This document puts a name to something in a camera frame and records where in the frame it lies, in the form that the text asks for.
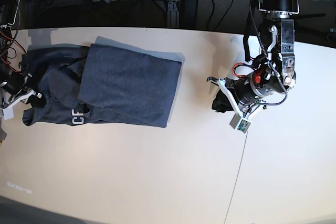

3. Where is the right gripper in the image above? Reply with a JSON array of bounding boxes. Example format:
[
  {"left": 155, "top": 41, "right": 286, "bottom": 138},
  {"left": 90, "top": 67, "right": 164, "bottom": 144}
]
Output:
[{"left": 1, "top": 73, "right": 47, "bottom": 110}]

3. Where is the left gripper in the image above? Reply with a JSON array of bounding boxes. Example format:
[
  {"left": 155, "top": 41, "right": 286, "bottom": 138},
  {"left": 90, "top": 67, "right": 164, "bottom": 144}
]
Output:
[{"left": 206, "top": 77, "right": 284, "bottom": 116}]

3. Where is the blue grey T-shirt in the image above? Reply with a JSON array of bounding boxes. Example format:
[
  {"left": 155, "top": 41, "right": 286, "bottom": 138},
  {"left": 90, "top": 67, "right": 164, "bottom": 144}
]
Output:
[{"left": 22, "top": 44, "right": 182, "bottom": 128}]

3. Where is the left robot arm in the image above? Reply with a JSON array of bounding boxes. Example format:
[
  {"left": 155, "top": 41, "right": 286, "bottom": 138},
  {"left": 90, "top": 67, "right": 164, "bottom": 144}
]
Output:
[{"left": 208, "top": 0, "right": 299, "bottom": 118}]

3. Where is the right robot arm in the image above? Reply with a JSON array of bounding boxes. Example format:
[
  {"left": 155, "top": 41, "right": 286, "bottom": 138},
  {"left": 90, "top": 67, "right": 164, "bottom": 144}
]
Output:
[{"left": 1, "top": 0, "right": 46, "bottom": 113}]

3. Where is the black power adapter brick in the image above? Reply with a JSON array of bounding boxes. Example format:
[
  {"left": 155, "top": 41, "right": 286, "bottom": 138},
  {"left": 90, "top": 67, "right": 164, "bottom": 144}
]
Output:
[{"left": 180, "top": 0, "right": 198, "bottom": 29}]

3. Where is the aluminium table leg profile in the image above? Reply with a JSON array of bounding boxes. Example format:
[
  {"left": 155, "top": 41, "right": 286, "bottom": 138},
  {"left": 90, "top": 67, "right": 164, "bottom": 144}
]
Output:
[{"left": 166, "top": 0, "right": 180, "bottom": 29}]

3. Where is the black tripod stand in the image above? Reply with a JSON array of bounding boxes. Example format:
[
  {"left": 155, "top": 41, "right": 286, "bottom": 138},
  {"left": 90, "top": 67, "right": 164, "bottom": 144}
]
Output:
[{"left": 244, "top": 0, "right": 335, "bottom": 47}]

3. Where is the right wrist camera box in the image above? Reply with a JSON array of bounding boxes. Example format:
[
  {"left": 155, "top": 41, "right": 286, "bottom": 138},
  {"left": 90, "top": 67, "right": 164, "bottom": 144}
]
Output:
[{"left": 2, "top": 107, "right": 14, "bottom": 120}]

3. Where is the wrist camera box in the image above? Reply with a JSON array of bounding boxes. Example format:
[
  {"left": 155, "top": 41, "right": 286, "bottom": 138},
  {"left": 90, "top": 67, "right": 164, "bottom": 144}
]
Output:
[
  {"left": 229, "top": 114, "right": 251, "bottom": 134},
  {"left": 2, "top": 107, "right": 14, "bottom": 120}
]

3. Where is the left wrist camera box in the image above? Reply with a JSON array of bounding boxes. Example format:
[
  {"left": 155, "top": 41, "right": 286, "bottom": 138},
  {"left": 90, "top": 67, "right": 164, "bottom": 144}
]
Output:
[{"left": 229, "top": 114, "right": 251, "bottom": 134}]

